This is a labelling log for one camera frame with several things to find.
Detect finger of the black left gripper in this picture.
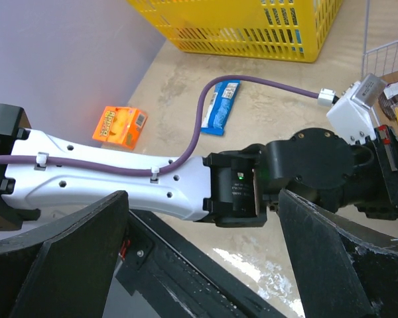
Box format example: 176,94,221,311
0,191,129,317

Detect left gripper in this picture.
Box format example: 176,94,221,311
351,125,398,219

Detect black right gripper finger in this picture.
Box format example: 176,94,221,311
278,189,398,317

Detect blue small snack packet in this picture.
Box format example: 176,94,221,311
200,80,241,136

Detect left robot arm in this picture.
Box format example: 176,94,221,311
0,104,398,317

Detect orange snack box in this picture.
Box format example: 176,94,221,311
92,106,148,150

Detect yellow plastic shopping basket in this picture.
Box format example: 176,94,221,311
129,0,342,63

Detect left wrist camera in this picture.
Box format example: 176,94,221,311
317,73,387,144

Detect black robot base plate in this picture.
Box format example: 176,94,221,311
116,210,282,317

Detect white wire wooden shelf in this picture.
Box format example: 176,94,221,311
361,1,398,83

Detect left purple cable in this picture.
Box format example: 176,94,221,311
0,75,321,176

